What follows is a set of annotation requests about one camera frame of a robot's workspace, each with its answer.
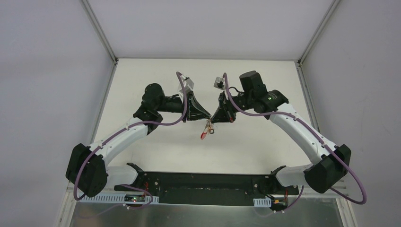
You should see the red handled keyring holder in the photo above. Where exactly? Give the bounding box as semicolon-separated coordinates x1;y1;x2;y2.
203;119;215;135

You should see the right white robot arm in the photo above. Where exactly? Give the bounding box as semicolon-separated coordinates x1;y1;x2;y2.
211;71;351;194

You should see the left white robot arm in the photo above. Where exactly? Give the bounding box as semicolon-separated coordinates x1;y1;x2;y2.
66;83;211;197

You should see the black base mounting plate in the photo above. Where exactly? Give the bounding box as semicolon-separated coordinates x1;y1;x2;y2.
130;172;299;206

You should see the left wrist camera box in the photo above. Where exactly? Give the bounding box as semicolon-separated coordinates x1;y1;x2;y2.
177;75;194;96

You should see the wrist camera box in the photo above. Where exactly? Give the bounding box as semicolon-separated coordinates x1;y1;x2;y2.
213;77;229;90
177;75;194;96

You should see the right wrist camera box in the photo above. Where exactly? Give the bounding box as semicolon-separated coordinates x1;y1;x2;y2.
213;77;229;90

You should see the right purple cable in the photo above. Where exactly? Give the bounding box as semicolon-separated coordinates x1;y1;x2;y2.
222;72;367;217

